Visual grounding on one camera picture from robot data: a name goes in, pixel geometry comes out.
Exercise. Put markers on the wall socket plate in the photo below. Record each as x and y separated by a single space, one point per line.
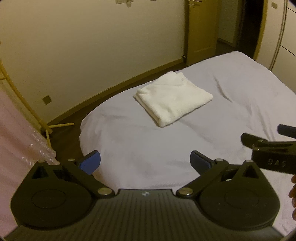
274 5

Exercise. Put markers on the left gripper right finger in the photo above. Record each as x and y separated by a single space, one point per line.
208 170

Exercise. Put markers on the cream knit sweater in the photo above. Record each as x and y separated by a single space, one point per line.
170 97

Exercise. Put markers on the wooden coat stand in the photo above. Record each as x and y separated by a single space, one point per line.
48 129

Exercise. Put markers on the low wall socket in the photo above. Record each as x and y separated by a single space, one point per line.
47 99

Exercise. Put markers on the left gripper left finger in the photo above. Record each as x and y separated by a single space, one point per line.
81 170

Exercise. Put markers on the cream wardrobe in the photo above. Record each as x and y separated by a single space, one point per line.
276 44

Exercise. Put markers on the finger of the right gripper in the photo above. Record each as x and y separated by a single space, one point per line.
288 131

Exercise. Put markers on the door handle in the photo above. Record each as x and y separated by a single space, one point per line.
194 3

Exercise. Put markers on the pink curtain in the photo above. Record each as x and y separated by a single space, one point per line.
21 147

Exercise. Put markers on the wooden door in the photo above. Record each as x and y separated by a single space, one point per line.
202 31

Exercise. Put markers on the person right hand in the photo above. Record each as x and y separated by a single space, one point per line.
292 195

